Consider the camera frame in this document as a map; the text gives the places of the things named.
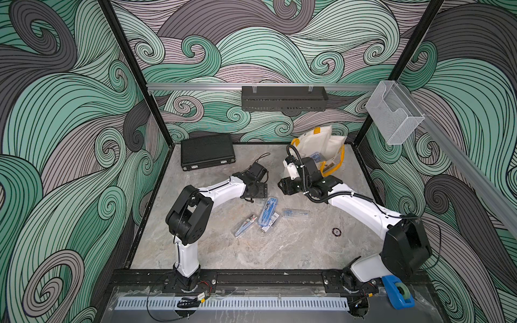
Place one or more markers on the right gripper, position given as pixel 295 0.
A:
pixel 286 188

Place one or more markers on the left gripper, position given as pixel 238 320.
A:
pixel 262 192

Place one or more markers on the white canvas bag yellow handles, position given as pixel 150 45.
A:
pixel 322 140

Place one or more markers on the blue compass set package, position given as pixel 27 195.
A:
pixel 268 211

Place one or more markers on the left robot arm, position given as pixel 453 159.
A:
pixel 188 218

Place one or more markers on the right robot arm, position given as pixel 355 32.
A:
pixel 405 243

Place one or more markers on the clear flat compass case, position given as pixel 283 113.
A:
pixel 296 213

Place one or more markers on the black briefcase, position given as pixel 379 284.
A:
pixel 206 152

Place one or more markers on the blue tape dispenser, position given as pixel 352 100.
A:
pixel 398 293

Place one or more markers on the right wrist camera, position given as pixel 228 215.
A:
pixel 293 162

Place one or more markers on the black wall shelf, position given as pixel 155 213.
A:
pixel 285 99

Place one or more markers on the clear wall bin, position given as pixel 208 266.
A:
pixel 394 111

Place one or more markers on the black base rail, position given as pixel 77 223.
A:
pixel 331 280

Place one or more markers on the white slotted cable duct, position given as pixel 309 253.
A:
pixel 238 303

